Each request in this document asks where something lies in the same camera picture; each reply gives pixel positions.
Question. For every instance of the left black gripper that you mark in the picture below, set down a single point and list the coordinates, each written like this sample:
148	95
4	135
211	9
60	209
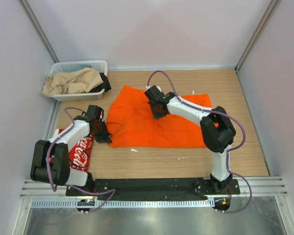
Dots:
105	137

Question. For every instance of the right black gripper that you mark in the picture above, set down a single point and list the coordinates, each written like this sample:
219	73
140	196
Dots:
157	115

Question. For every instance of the orange t shirt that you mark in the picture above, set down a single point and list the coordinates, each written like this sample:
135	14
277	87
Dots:
131	124

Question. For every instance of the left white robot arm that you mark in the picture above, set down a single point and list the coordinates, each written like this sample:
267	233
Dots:
51	164

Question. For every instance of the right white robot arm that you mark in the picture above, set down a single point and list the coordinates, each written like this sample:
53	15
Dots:
216	128

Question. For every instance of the red coca cola t shirt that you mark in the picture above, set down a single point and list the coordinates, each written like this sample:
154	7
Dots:
79	155

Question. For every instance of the black t shirt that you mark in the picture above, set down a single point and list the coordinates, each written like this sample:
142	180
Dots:
104	86

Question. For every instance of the beige t shirt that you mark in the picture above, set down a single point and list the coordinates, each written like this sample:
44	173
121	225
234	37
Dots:
77	82

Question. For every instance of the white plastic basket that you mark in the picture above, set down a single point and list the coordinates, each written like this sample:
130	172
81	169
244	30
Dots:
99	65

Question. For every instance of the light blue cloth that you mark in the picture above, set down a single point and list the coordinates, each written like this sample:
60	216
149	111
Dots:
77	68

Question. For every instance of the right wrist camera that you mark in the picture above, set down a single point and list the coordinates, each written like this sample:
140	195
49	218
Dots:
154	91

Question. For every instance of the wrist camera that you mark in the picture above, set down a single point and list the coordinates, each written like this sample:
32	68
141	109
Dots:
154	91
94	112

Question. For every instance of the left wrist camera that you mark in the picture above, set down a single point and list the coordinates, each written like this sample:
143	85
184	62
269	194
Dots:
94	112

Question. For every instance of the white slotted cable duct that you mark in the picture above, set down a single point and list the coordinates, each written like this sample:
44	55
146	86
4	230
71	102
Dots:
91	204

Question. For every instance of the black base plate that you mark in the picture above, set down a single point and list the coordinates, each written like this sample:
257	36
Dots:
170	189

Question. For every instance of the aluminium frame rail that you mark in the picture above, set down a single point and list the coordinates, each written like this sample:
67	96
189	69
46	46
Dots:
261	186

